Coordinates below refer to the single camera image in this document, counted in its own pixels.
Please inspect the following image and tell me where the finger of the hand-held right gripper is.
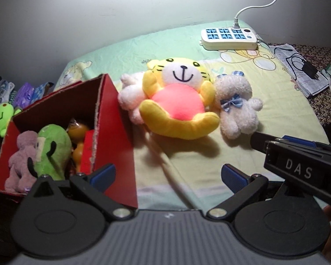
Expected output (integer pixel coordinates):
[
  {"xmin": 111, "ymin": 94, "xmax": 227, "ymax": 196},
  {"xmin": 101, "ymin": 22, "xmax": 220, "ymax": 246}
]
[
  {"xmin": 250, "ymin": 132, "xmax": 282, "ymax": 155},
  {"xmin": 283, "ymin": 135, "xmax": 331, "ymax": 153}
]

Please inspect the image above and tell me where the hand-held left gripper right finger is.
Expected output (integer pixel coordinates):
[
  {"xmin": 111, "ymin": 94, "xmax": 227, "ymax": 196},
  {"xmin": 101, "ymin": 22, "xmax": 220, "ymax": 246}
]
[{"xmin": 206, "ymin": 164, "xmax": 287, "ymax": 223}]

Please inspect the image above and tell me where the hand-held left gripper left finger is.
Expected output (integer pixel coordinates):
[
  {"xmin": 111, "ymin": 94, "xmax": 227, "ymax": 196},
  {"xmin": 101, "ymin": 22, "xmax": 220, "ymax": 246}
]
[{"xmin": 25, "ymin": 163, "xmax": 135, "ymax": 222}]

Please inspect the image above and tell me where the red cardboard box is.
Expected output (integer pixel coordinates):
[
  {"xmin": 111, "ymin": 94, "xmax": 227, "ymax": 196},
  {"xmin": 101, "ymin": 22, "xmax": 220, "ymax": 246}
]
[{"xmin": 0, "ymin": 73, "xmax": 138, "ymax": 209}]

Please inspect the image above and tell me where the white rabbit plush toy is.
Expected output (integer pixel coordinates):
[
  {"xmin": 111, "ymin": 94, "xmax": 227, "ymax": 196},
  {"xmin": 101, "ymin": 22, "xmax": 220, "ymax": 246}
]
[{"xmin": 214, "ymin": 71, "xmax": 264, "ymax": 140}]

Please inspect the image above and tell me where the green bean plush toy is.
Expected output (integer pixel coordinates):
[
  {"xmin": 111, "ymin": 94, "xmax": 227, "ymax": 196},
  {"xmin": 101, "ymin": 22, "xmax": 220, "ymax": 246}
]
[{"xmin": 28, "ymin": 124, "xmax": 73, "ymax": 181}]

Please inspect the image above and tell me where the pale pink plush toy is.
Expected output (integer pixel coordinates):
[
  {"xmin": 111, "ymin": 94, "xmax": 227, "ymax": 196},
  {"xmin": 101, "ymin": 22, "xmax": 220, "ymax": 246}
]
[{"xmin": 118, "ymin": 73, "xmax": 148, "ymax": 125}]

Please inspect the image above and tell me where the mauve bear plush toy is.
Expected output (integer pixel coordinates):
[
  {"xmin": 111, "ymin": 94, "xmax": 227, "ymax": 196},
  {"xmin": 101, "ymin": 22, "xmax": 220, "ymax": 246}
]
[{"xmin": 4, "ymin": 131, "xmax": 40, "ymax": 194}]

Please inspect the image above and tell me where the yellow tiger plush toy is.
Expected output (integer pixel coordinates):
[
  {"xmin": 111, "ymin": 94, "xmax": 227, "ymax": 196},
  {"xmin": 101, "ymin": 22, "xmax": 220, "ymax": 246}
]
[{"xmin": 139, "ymin": 57, "xmax": 220, "ymax": 140}]

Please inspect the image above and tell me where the brown patterned cloth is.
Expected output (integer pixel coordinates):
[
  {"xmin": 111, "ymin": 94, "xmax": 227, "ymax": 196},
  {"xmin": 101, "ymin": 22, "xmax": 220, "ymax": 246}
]
[{"xmin": 267, "ymin": 43, "xmax": 331, "ymax": 129}]

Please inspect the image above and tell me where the orange gourd ornament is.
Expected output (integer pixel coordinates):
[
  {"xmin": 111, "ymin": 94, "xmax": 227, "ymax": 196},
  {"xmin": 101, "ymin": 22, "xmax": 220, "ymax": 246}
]
[{"xmin": 67, "ymin": 119, "xmax": 91, "ymax": 172}]

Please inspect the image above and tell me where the black charger on papers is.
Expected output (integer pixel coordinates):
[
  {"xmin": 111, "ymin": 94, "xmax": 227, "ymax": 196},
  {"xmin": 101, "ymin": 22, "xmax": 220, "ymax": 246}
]
[{"xmin": 269, "ymin": 44, "xmax": 329, "ymax": 98}]

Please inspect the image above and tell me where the purple packet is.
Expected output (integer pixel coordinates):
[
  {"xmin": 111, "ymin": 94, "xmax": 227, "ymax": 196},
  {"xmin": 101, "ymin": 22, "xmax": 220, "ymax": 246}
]
[{"xmin": 13, "ymin": 83, "xmax": 35, "ymax": 109}]

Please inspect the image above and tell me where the green frog plush toy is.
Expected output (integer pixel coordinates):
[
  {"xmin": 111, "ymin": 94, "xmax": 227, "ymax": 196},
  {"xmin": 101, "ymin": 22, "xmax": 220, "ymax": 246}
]
[{"xmin": 0, "ymin": 102, "xmax": 22, "ymax": 138}]

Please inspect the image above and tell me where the black charger with cable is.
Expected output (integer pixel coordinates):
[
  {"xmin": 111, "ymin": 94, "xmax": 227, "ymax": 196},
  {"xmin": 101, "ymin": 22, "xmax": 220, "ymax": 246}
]
[{"xmin": 274, "ymin": 45, "xmax": 320, "ymax": 82}]

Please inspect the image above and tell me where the white power cable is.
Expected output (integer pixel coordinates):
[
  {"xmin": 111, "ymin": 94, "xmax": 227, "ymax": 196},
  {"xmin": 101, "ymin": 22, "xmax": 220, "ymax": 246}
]
[{"xmin": 234, "ymin": 0, "xmax": 283, "ymax": 29}]

